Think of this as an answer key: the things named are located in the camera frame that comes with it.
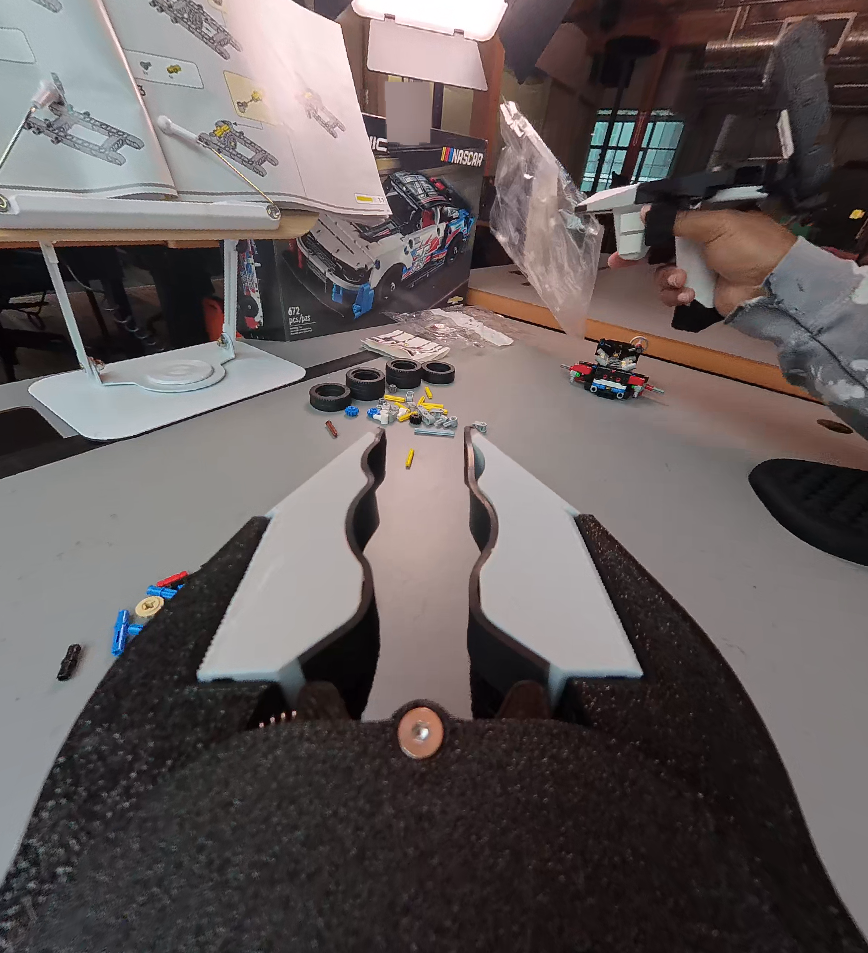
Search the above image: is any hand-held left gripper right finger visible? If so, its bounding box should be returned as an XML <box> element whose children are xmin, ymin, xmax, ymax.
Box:
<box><xmin>464</xmin><ymin>426</ymin><xmax>644</xmax><ymax>719</ymax></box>

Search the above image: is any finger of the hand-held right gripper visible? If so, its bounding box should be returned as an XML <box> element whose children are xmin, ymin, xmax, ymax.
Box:
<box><xmin>574</xmin><ymin>185</ymin><xmax>662</xmax><ymax>219</ymax></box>

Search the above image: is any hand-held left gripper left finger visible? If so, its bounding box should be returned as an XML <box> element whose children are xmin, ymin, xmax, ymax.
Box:
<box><xmin>197</xmin><ymin>428</ymin><xmax>388</xmax><ymax>712</ymax></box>

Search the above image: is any large printed clear bag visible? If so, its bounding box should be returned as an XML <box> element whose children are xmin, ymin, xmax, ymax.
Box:
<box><xmin>490</xmin><ymin>97</ymin><xmax>605</xmax><ymax>336</ymax></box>

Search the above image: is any person's right forearm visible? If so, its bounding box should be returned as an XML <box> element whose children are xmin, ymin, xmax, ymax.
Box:
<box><xmin>724</xmin><ymin>234</ymin><xmax>868</xmax><ymax>470</ymax></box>

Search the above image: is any grey desk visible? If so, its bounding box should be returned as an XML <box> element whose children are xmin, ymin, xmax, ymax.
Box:
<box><xmin>0</xmin><ymin>320</ymin><xmax>868</xmax><ymax>953</ymax></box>

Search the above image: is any person's right hand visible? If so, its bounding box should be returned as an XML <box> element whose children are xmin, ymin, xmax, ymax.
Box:
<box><xmin>607</xmin><ymin>208</ymin><xmax>798</xmax><ymax>314</ymax></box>

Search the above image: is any paned window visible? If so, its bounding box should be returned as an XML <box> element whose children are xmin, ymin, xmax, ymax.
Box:
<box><xmin>583</xmin><ymin>112</ymin><xmax>684</xmax><ymax>195</ymax></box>

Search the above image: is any wood-edged grey table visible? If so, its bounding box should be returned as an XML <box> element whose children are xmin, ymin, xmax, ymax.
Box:
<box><xmin>467</xmin><ymin>261</ymin><xmax>852</xmax><ymax>403</ymax></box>

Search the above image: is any pile of blue black red pins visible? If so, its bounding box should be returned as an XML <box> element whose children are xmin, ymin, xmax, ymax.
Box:
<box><xmin>56</xmin><ymin>569</ymin><xmax>191</xmax><ymax>682</ymax></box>

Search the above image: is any small toy brick chassis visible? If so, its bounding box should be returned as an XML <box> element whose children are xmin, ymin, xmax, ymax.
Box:
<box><xmin>564</xmin><ymin>337</ymin><xmax>662</xmax><ymax>403</ymax></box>

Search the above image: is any clear plastic bag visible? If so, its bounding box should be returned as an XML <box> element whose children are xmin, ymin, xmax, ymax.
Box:
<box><xmin>385</xmin><ymin>309</ymin><xmax>515</xmax><ymax>349</ymax></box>

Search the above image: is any pile of yellow grey bricks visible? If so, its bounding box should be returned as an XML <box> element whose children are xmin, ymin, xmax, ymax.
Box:
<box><xmin>345</xmin><ymin>387</ymin><xmax>459</xmax><ymax>431</ymax></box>

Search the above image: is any toy car set box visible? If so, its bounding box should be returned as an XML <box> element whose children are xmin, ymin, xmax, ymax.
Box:
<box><xmin>236</xmin><ymin>134</ymin><xmax>489</xmax><ymax>343</ymax></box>

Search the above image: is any white book stand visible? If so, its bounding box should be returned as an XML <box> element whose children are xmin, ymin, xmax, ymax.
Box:
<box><xmin>0</xmin><ymin>74</ymin><xmax>307</xmax><ymax>442</ymax></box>

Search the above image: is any sticker sheet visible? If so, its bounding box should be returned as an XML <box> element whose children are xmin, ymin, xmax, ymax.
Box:
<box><xmin>361</xmin><ymin>330</ymin><xmax>451</xmax><ymax>362</ymax></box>

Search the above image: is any bright light panel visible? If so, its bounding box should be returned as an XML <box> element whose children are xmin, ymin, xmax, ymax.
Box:
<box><xmin>351</xmin><ymin>0</ymin><xmax>509</xmax><ymax>92</ymax></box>

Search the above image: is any black chair armrest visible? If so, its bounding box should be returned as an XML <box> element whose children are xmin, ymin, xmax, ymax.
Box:
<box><xmin>748</xmin><ymin>458</ymin><xmax>868</xmax><ymax>576</ymax></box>

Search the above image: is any white instruction booklet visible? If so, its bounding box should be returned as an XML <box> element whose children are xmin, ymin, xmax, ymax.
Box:
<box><xmin>0</xmin><ymin>0</ymin><xmax>392</xmax><ymax>218</ymax></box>

